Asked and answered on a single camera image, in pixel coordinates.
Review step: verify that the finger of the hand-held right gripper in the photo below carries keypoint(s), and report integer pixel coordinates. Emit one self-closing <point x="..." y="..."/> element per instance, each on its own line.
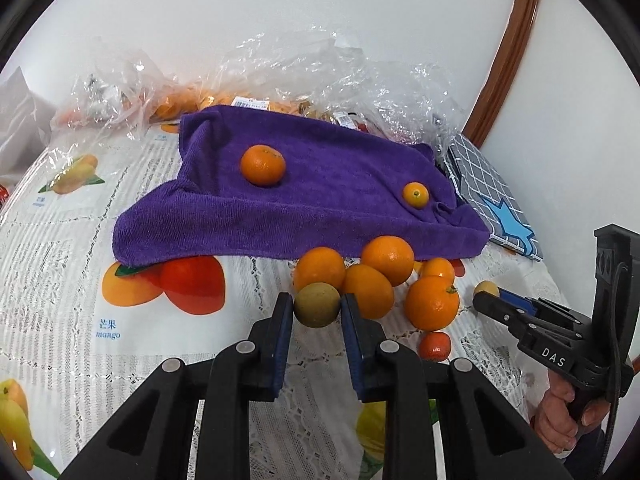
<point x="502" y="312"/>
<point x="520" y="303"/>

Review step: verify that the small orange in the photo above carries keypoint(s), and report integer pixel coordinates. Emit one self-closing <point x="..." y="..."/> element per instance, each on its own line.
<point x="437" y="267"/>

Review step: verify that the clear plastic bag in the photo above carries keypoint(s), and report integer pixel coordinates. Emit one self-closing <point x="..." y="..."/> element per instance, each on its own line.
<point x="120" y="90"/>
<point x="350" y="75"/>

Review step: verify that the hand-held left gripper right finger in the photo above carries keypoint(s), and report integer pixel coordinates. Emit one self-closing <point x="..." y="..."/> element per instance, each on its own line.
<point x="351" y="345"/>

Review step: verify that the brown wooden door frame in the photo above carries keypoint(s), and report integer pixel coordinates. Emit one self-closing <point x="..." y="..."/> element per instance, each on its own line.
<point x="517" y="40"/>

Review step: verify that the grey checked cloth blue star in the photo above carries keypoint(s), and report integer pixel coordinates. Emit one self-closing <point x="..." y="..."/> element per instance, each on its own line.
<point x="487" y="185"/>

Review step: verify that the small red object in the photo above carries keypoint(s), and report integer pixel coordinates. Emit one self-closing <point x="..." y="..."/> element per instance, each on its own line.
<point x="3" y="194"/>

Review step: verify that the large orange with stem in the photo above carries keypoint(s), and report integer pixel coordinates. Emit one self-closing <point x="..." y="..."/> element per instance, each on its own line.
<point x="432" y="304"/>

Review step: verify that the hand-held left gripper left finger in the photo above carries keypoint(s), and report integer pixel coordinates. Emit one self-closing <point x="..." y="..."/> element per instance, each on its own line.
<point x="283" y="340"/>

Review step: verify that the white plastic bag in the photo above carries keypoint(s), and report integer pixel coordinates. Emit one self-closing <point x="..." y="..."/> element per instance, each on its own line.
<point x="22" y="125"/>

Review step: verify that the small brown round fruit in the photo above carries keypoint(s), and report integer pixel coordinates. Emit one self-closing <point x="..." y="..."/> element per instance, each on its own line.
<point x="487" y="288"/>

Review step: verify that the fruit print tablecloth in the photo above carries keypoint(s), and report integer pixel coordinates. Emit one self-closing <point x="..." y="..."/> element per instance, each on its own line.
<point x="75" y="270"/>

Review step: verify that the small red tomato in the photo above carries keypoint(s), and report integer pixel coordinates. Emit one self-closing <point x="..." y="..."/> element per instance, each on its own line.
<point x="434" y="346"/>

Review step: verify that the large brown round fruit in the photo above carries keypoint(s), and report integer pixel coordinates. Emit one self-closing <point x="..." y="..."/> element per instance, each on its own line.
<point x="316" y="306"/>

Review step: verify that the small kumquat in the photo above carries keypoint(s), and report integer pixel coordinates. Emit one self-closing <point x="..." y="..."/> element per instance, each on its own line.
<point x="416" y="195"/>

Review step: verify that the pile of small oranges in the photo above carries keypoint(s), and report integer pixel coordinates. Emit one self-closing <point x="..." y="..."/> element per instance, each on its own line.
<point x="180" y="100"/>

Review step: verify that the purple towel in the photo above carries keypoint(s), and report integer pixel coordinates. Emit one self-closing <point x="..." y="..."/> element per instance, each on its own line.
<point x="325" y="195"/>

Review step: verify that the person's right hand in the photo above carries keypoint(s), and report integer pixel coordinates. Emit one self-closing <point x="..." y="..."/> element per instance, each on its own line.
<point x="555" y="410"/>

